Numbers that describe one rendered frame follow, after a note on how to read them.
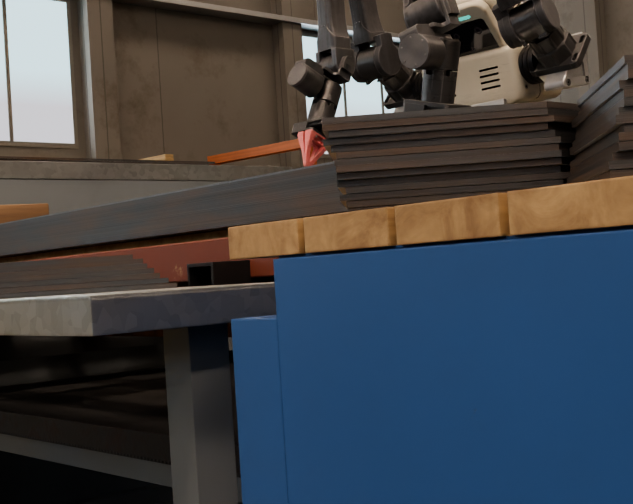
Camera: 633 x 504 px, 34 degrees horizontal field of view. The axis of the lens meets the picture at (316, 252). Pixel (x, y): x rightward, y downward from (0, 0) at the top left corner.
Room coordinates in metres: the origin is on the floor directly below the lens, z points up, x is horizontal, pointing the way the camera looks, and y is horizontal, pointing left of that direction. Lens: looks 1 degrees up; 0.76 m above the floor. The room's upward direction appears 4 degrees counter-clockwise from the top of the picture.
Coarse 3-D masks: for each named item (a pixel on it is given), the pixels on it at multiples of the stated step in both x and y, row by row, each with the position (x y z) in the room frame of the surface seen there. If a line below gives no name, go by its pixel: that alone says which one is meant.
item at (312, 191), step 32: (192, 192) 1.23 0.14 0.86; (224, 192) 1.18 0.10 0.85; (256, 192) 1.14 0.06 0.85; (288, 192) 1.09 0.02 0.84; (320, 192) 1.06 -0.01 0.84; (0, 224) 1.65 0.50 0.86; (32, 224) 1.56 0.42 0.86; (64, 224) 1.48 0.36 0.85; (96, 224) 1.41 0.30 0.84; (128, 224) 1.35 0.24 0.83; (160, 224) 1.29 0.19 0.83; (192, 224) 1.24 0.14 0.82; (224, 224) 1.19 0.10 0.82; (0, 256) 1.69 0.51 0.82
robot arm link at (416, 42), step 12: (444, 0) 1.72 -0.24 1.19; (444, 12) 1.72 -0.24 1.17; (456, 12) 1.73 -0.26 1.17; (420, 24) 1.68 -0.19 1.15; (432, 24) 1.70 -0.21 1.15; (444, 24) 1.72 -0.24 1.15; (456, 24) 1.73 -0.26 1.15; (408, 36) 1.67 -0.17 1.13; (420, 36) 1.66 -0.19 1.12; (432, 36) 1.69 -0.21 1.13; (408, 48) 1.67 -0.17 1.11; (420, 48) 1.66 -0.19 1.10; (432, 48) 1.66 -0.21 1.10; (444, 48) 1.70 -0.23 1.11; (408, 60) 1.68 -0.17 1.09; (420, 60) 1.66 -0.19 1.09; (432, 60) 1.67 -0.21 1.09
